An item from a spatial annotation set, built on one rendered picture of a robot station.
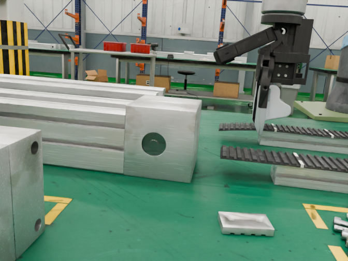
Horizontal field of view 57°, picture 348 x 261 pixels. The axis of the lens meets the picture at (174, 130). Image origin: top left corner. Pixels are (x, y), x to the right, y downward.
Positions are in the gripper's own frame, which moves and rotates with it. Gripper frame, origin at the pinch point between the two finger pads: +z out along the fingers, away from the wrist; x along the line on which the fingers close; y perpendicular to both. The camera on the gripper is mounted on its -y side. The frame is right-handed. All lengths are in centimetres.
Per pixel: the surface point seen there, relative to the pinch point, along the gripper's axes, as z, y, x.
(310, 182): 2.5, 5.6, -20.9
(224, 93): 55, -1, 473
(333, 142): 1.4, 14.1, -1.9
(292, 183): 3.0, 3.3, -21.0
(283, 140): 2.2, 5.4, -1.3
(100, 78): 46, -211, 465
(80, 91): -4.2, -33.7, -4.9
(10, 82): -4.8, -48.1, -4.9
